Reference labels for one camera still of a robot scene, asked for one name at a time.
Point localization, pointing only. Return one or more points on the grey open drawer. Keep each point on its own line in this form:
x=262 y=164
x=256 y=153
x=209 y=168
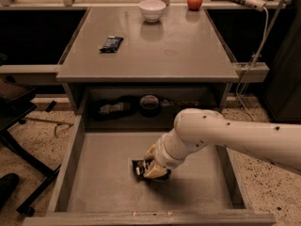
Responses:
x=96 y=185

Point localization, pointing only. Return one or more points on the chocolate rxbar dark wrapper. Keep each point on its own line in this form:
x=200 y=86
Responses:
x=141 y=166

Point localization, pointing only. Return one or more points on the tape roll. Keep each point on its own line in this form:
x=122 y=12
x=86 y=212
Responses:
x=149 y=106

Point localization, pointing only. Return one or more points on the dark cloth bundle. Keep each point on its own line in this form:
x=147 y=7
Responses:
x=107 y=110

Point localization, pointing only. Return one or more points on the white ceramic bowl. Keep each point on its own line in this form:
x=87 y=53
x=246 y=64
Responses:
x=152 y=10

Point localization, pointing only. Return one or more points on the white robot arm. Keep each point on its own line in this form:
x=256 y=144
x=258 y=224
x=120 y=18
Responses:
x=194 y=129

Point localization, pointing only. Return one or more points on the blue snack bar wrapper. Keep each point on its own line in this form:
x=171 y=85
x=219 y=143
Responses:
x=112 y=44

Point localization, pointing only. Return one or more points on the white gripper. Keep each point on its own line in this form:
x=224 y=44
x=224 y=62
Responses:
x=164 y=158

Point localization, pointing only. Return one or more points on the black shoe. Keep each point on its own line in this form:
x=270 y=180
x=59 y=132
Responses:
x=7 y=185

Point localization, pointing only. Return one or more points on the grey counter cabinet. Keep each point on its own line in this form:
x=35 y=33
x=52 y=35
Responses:
x=181 y=48

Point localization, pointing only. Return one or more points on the red apple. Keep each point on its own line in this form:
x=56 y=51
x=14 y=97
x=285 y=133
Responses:
x=194 y=4

